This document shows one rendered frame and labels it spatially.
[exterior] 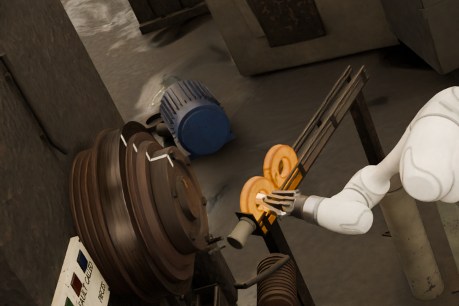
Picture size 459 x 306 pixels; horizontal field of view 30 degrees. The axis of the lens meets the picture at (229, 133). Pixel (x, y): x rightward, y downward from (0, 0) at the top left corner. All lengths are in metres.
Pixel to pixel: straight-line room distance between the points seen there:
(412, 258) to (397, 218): 0.19
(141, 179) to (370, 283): 1.55
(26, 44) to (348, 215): 1.07
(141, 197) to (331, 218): 0.74
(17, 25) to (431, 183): 1.07
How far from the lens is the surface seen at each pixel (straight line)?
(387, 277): 3.43
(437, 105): 2.20
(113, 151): 2.11
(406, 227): 3.06
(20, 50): 2.15
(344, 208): 2.60
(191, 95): 4.55
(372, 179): 2.67
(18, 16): 2.22
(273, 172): 2.86
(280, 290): 2.75
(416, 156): 2.08
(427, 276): 3.22
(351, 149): 4.20
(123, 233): 2.05
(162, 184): 2.10
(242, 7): 4.90
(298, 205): 2.70
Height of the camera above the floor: 2.27
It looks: 29 degrees down
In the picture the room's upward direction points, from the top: 25 degrees counter-clockwise
